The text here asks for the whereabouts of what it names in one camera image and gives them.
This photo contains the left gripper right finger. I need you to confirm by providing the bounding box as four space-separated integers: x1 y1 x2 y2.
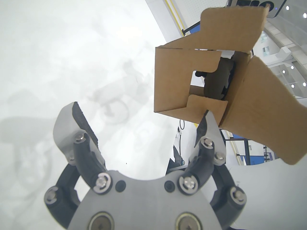
179 110 248 230

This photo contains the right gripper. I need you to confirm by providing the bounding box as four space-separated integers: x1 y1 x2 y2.
203 57 237 101

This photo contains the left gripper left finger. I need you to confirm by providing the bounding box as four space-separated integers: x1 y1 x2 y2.
44 102 112 229

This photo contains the small brown carton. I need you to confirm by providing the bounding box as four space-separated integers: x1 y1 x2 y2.
153 6 307 166

